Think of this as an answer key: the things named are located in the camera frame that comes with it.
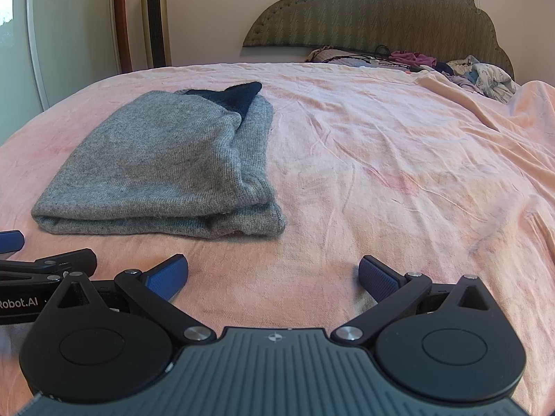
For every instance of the pile of pale clothes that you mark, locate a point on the pile of pale clothes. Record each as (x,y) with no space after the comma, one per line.
(490,76)

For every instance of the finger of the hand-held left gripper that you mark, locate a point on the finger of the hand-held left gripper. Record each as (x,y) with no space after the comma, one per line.
(73,261)
(12,241)

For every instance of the olive padded headboard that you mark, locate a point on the olive padded headboard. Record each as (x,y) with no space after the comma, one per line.
(381,13)

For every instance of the purple garment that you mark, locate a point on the purple garment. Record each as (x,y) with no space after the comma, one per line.
(412,57)

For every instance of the gold tower heater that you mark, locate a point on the gold tower heater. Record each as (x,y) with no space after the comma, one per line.
(155,21)

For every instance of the grey sweater with navy sleeves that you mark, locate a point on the grey sweater with navy sleeves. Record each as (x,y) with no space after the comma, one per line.
(164,164)

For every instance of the pink bed sheet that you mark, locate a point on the pink bed sheet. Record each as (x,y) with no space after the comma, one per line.
(390,173)

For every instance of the patterned pillow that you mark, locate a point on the patterned pillow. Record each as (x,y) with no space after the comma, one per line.
(325,55)

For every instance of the white flowered wardrobe door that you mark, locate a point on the white flowered wardrobe door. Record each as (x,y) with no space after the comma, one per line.
(65,43)

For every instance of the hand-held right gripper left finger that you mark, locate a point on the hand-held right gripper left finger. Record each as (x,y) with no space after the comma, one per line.
(167,277)

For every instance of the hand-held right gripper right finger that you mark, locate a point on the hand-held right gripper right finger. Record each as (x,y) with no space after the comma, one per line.
(378,278)

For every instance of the brown wooden frame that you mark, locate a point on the brown wooden frame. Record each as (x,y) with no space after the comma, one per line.
(122,21)

